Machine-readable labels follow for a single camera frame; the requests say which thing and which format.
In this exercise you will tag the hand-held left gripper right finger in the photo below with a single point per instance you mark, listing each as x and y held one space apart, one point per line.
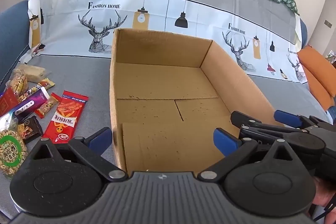
225 142

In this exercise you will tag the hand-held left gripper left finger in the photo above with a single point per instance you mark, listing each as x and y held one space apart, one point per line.
101 137

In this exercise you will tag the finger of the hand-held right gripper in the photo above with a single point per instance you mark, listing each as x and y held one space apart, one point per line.
287 117
275 132

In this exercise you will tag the large red snack packet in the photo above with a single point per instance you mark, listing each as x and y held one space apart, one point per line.
65 119

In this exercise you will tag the small red yellow candy packet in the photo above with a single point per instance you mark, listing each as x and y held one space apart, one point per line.
48 106

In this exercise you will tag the dark brown snack packet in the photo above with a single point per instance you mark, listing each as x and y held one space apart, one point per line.
30 129

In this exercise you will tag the purple and white snack packet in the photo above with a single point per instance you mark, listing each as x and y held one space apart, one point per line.
31 104

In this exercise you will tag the brown cardboard box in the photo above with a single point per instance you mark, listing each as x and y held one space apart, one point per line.
162 82

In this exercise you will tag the purple cartoon snack packet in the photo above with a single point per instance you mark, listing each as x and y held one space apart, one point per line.
26 95

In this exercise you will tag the green label peanut bag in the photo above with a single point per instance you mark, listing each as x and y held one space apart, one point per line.
10 150

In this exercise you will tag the pale puffed rice bar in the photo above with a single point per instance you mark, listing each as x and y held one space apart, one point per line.
34 73

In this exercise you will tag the dark red packet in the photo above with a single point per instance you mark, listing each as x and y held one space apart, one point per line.
8 103

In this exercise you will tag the clear bag of crackers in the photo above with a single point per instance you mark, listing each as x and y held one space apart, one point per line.
19 79

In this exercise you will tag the person's right hand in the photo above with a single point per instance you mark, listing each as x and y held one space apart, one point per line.
325 193

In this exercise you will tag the orange cushion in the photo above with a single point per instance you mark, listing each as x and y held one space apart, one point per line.
317 74

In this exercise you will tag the wall switch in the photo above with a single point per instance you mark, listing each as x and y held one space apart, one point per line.
327 23

